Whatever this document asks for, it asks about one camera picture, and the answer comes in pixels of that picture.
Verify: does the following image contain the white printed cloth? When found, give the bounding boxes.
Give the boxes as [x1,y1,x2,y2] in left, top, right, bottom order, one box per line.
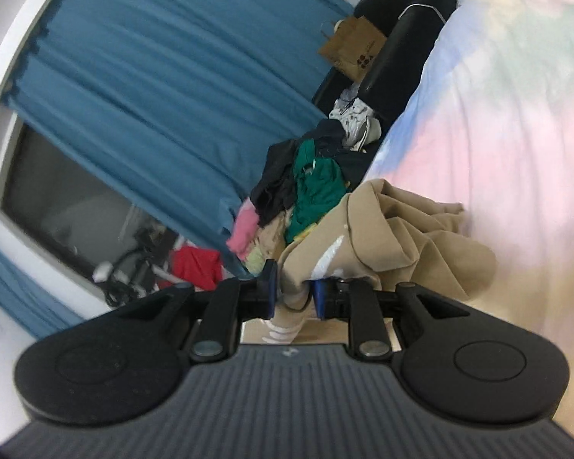
[328,96,382,151]

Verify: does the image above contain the tan trousers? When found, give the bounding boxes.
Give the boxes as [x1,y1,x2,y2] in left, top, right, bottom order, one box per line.
[261,178,498,345]

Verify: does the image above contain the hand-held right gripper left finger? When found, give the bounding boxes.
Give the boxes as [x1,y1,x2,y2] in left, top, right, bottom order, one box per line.
[123,258,280,364]

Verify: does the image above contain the green garment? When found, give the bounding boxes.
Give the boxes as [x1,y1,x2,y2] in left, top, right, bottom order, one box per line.
[284,140,350,244]

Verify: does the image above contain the wide blue curtain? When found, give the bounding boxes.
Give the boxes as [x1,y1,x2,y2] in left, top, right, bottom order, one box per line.
[2,0,355,278]

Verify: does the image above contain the brown paper bag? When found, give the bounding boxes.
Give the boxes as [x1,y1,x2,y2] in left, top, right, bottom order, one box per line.
[318,16,388,84]

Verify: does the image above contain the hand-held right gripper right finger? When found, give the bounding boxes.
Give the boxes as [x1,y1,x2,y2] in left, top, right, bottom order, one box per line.
[313,276,470,363]

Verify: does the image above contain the red cloth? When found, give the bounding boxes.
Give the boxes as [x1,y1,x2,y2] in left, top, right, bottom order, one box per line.
[170,245,223,292]

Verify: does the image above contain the narrow blue curtain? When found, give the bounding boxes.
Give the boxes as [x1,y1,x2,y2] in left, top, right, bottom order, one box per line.
[0,234,84,340]

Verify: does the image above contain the pink cloth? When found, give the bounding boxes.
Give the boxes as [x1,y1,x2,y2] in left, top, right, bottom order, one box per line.
[226,201,260,259]

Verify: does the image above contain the dark window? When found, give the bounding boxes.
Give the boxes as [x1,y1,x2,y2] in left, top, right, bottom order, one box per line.
[0,119,183,307]

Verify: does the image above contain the yellow cloth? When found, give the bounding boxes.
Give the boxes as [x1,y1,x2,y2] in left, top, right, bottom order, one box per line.
[294,222,326,243]

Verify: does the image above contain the black clothes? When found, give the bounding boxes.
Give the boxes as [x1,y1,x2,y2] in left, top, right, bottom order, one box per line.
[249,119,388,228]

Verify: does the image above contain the pastel tie-dye bed blanket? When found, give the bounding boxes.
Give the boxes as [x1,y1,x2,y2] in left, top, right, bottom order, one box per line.
[359,0,574,441]

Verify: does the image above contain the beige patterned cloth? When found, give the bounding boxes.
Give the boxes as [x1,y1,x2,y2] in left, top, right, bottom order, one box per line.
[244,210,297,275]

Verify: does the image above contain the black sofa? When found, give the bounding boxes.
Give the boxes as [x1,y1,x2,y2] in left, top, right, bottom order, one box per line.
[311,0,460,163]

